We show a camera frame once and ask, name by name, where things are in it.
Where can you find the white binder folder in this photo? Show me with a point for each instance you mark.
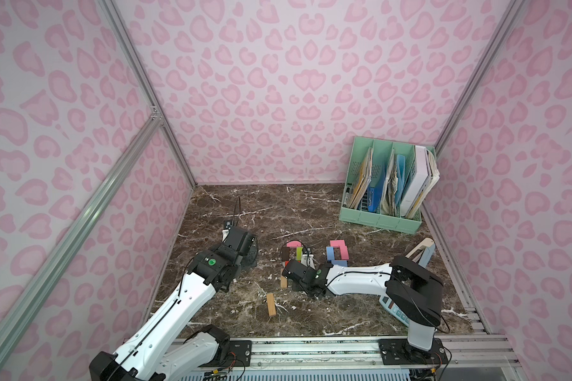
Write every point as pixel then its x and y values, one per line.
pixel 416 181

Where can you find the beige blue stapler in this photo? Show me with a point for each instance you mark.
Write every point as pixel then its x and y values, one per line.
pixel 423 252

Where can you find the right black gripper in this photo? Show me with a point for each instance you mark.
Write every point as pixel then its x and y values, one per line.
pixel 291 271

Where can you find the blue block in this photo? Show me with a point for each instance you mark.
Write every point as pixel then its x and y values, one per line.
pixel 330 253
pixel 342 263

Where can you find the pink block top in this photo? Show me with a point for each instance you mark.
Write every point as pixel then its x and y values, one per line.
pixel 337 244

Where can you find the blue mesh folder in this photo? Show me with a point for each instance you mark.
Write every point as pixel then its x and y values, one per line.
pixel 375 191

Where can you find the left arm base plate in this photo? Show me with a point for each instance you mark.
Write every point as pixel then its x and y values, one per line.
pixel 236 350

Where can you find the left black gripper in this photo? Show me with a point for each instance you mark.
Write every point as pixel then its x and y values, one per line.
pixel 238 236

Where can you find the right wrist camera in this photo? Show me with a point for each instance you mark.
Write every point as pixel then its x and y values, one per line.
pixel 307 259

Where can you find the aluminium mounting rail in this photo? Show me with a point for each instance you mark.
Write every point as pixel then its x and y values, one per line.
pixel 332 352

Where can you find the dark brown block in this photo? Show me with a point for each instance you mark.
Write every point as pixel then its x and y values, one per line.
pixel 285 254

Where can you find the light blue calculator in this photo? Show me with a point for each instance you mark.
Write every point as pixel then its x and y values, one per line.
pixel 390 306

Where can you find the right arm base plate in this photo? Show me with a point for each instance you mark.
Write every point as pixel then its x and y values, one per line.
pixel 399 352

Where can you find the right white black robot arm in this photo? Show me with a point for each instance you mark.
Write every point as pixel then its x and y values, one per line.
pixel 414 290

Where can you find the green desktop file organizer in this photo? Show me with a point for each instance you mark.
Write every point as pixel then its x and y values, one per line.
pixel 397 158

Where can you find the wooden block bottom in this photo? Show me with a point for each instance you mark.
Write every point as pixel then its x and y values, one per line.
pixel 271 305

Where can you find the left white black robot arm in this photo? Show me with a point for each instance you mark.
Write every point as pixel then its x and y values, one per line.
pixel 148 354

